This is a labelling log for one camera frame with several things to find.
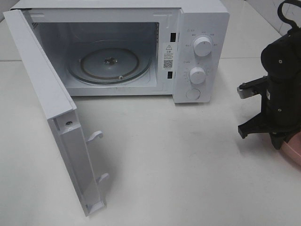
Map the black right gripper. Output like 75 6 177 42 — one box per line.
238 32 301 150

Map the pink round plate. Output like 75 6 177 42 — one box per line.
281 132 301 166

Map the white microwave door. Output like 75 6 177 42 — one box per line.
4 9 109 216

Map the white upper microwave knob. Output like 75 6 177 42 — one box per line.
193 35 213 57

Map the white microwave oven body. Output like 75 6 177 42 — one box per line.
9 0 230 103

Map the glass microwave turntable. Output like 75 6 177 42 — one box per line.
67 40 156 85

